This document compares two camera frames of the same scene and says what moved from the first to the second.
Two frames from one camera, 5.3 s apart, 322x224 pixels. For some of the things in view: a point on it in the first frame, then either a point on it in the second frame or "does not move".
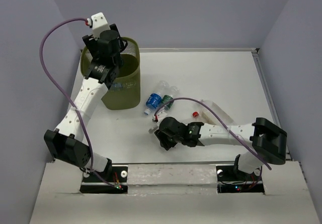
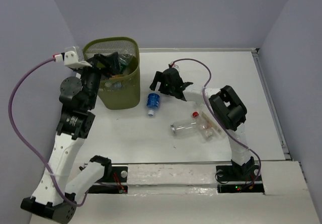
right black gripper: x=162 y=136 → x=158 y=77
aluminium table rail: x=255 y=52 does not move
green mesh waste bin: x=126 y=94 does not move
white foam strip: x=172 y=176 does not move
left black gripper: x=91 y=44 → x=111 y=60
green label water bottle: x=173 y=93 → x=124 y=61
